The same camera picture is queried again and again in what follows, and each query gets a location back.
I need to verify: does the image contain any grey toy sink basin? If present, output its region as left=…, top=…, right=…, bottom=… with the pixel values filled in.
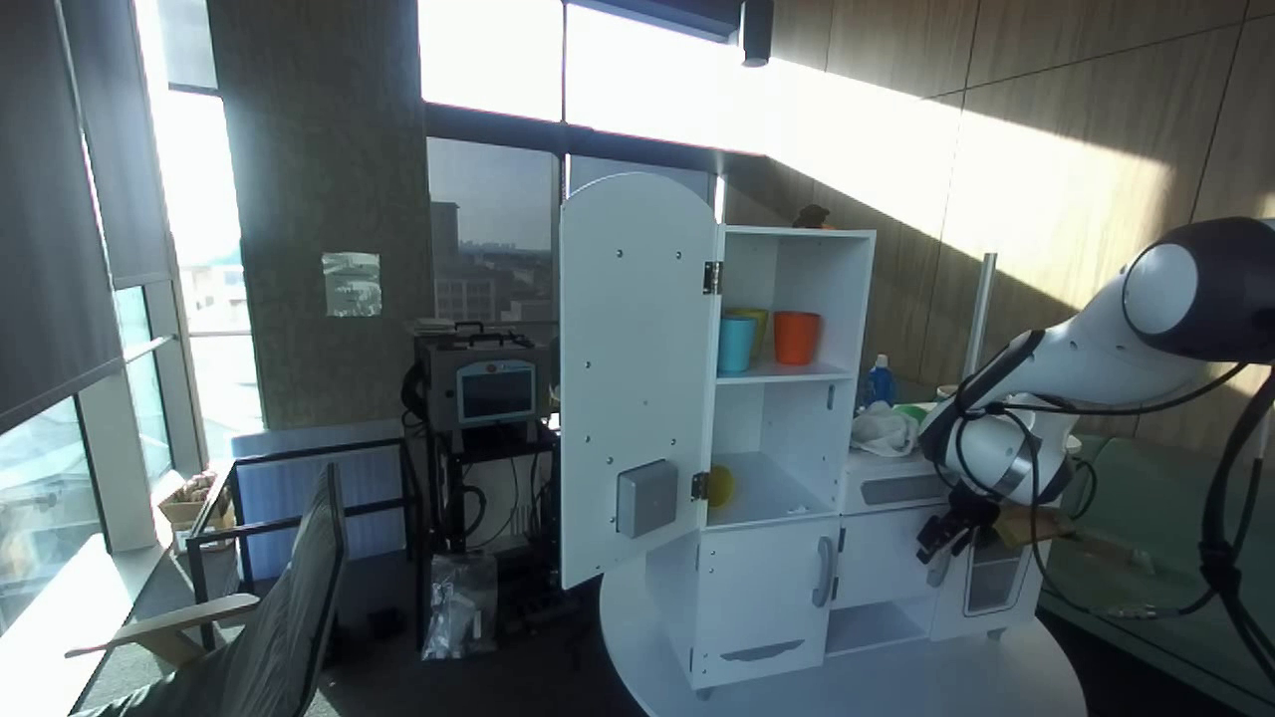
left=859, top=469, right=948, bottom=511

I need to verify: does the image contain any dark window blind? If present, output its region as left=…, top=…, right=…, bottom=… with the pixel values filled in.
left=0, top=0, right=178, bottom=435

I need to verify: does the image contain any blue cup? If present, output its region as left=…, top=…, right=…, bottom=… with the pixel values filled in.
left=714, top=311, right=761, bottom=381

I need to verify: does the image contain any blue bottle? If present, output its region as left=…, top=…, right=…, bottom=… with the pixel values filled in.
left=858, top=349, right=895, bottom=411

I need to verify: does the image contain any white toy kitchen cabinet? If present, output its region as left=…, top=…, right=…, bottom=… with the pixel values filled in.
left=642, top=220, right=1055, bottom=702

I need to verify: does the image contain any wooden folding chair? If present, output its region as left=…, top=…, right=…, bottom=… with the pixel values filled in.
left=58, top=457, right=353, bottom=717

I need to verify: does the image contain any grey square door latch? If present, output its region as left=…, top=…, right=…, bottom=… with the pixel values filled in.
left=608, top=454, right=684, bottom=540

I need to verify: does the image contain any white cabinet door with vent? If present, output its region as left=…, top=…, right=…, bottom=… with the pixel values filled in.
left=689, top=516, right=843, bottom=698

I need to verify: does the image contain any black ceiling mounted device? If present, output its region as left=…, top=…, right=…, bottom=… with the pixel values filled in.
left=741, top=0, right=775, bottom=73

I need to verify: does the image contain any grey door handle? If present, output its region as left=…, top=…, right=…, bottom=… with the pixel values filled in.
left=808, top=530, right=840, bottom=612

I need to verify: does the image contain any green cup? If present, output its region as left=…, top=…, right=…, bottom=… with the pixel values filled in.
left=730, top=303, right=775, bottom=370

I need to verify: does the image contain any black metal railing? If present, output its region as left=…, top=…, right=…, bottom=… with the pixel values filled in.
left=178, top=435, right=418, bottom=605

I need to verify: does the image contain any dark green couch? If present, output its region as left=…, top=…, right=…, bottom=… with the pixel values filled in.
left=1047, top=435, right=1275, bottom=702

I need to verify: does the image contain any white crumpled cloth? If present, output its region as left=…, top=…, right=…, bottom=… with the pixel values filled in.
left=848, top=402, right=923, bottom=463

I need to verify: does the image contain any paper sheet notice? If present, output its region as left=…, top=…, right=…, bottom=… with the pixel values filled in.
left=318, top=248, right=387, bottom=324

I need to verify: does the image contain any clear plastic bag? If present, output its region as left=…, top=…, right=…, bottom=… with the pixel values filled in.
left=418, top=546, right=500, bottom=666

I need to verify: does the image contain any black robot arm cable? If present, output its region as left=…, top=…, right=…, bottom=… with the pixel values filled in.
left=1026, top=364, right=1275, bottom=669

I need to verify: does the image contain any tall white arched cabinet door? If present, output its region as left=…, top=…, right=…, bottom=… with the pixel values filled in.
left=553, top=167, right=730, bottom=599

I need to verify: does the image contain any black camera cable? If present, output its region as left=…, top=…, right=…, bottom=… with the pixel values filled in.
left=976, top=402, right=1095, bottom=539

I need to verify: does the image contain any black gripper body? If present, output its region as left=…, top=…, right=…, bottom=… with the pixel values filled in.
left=929, top=482, right=997, bottom=554

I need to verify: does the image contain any black equipment cart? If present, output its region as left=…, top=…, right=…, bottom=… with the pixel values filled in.
left=399, top=315, right=564, bottom=644

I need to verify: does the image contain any yellow toy object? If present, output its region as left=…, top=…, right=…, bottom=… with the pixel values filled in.
left=702, top=463, right=738, bottom=516

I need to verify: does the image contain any orange cup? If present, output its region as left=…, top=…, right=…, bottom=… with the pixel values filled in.
left=771, top=307, right=830, bottom=373

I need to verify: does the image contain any grey device with screen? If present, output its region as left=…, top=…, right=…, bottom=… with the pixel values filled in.
left=447, top=356, right=540, bottom=439

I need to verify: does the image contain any white pole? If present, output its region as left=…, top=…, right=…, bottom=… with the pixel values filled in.
left=964, top=248, right=998, bottom=381

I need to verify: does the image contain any white toy oven door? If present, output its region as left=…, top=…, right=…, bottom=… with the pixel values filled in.
left=960, top=540, right=1035, bottom=620

